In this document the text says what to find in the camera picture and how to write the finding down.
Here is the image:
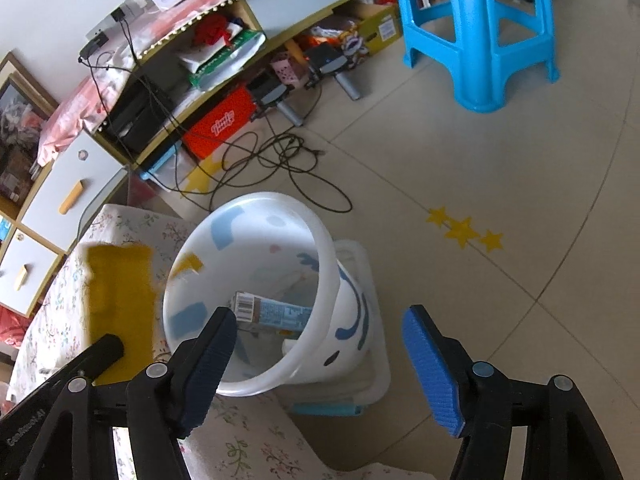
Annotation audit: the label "blue plastic stool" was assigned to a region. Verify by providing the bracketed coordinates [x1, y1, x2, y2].
[398, 0, 560, 113]

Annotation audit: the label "white patterned trash bin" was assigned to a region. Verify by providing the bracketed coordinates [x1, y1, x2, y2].
[162, 192, 373, 396]

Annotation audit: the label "black cables on floor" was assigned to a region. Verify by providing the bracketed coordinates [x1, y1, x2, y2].
[79, 8, 354, 214]

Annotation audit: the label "yellow snack bag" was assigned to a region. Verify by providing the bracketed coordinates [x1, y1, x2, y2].
[82, 244, 156, 386]

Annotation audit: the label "wooden cabinet with drawers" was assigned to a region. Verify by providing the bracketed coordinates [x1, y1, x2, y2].
[1, 0, 349, 316]

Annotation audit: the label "red box under cabinet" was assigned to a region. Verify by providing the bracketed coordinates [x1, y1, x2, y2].
[182, 84, 256, 160]

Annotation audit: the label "pink cloth on cabinet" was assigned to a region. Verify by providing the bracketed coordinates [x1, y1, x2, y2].
[37, 0, 238, 166]

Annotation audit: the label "clear plastic storage box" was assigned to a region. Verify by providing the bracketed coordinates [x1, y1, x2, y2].
[278, 238, 393, 417]

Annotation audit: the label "floral tablecloth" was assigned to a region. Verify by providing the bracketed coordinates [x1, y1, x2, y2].
[6, 202, 436, 480]

